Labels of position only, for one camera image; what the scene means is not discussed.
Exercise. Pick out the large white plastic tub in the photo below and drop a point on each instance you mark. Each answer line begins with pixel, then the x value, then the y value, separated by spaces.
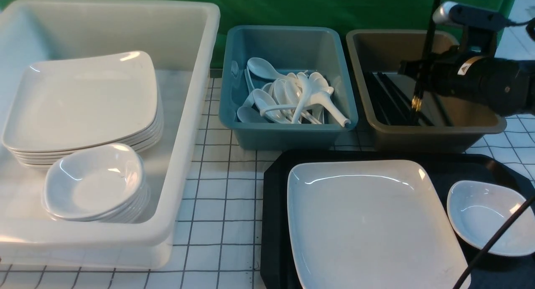
pixel 179 36

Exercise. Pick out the black chopstick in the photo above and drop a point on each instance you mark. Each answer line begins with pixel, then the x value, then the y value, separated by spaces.
pixel 430 25

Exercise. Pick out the white square rice plate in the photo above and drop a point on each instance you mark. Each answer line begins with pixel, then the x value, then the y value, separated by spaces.
pixel 370 225

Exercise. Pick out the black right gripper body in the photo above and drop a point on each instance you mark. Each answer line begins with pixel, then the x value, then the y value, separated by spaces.
pixel 445 74

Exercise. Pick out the lower stacked white plates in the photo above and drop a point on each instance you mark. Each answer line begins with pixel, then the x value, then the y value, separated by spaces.
pixel 146 138

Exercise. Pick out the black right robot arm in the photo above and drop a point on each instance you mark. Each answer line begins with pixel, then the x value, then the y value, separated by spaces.
pixel 505 86

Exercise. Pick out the top stacked white bowl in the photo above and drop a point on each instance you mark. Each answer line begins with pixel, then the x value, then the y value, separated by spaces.
pixel 92 182

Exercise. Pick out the teal plastic bin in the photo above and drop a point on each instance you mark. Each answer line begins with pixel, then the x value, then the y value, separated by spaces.
pixel 288 49

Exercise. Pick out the white spoon at back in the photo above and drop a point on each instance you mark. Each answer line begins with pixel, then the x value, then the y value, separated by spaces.
pixel 263 69

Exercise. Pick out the green backdrop cloth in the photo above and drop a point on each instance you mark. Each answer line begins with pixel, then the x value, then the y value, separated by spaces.
pixel 340 15

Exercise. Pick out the top stacked white plate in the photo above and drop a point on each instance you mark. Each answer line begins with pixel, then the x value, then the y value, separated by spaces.
pixel 134 67

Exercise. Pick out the white ceramic soup spoon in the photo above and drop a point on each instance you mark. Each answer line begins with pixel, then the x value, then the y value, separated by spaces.
pixel 320 97

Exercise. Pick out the white spoon front left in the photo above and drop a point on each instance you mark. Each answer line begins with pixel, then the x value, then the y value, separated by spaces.
pixel 268 107

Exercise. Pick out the brown plastic bin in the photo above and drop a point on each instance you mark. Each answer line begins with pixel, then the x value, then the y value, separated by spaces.
pixel 382 50

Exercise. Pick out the small white bowl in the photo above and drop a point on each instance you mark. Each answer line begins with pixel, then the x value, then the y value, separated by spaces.
pixel 476 211

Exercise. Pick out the lower stacked white bowls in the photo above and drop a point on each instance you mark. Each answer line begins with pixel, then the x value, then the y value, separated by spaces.
pixel 128 213

